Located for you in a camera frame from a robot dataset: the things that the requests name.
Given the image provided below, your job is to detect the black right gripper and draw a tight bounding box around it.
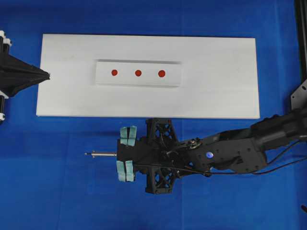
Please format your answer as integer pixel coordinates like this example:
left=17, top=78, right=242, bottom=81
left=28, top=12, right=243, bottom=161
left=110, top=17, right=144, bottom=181
left=116, top=118, right=184, bottom=194

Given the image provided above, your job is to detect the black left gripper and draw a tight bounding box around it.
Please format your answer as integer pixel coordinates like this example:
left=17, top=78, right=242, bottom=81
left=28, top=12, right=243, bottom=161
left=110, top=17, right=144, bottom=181
left=0, top=31, right=50, bottom=124

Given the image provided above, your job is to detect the orange handled soldering iron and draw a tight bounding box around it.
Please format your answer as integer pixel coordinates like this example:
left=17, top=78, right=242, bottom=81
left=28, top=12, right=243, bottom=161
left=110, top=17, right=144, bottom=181
left=84, top=150, right=117, bottom=158

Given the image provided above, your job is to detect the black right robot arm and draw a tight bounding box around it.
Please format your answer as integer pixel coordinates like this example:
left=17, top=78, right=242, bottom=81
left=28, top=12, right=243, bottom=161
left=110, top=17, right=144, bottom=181
left=116, top=108, right=307, bottom=194

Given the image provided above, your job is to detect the red dot mark middle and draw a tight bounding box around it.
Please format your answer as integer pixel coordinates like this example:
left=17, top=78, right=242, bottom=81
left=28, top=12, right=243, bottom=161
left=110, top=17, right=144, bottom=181
left=135, top=69, right=142, bottom=77

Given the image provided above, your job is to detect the red dot mark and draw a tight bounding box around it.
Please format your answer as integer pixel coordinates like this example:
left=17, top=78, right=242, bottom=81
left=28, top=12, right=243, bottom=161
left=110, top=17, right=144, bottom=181
left=158, top=70, right=165, bottom=78
left=135, top=69, right=142, bottom=77
left=111, top=69, right=118, bottom=76

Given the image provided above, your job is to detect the white rectangular board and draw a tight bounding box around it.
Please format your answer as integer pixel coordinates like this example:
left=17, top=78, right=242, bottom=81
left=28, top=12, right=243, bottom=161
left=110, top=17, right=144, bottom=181
left=36, top=34, right=260, bottom=119

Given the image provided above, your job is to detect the blue table mat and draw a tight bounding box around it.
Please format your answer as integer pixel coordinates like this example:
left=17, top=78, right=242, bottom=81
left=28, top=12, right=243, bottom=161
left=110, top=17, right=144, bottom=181
left=0, top=0, right=307, bottom=230

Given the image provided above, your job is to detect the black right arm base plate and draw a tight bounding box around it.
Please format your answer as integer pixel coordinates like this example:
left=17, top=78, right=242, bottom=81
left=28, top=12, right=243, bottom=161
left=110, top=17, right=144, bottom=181
left=290, top=80, right=307, bottom=111

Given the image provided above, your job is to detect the black aluminium frame rail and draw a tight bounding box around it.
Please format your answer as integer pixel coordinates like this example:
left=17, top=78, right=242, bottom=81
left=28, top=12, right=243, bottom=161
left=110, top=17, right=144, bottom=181
left=294, top=0, right=307, bottom=82

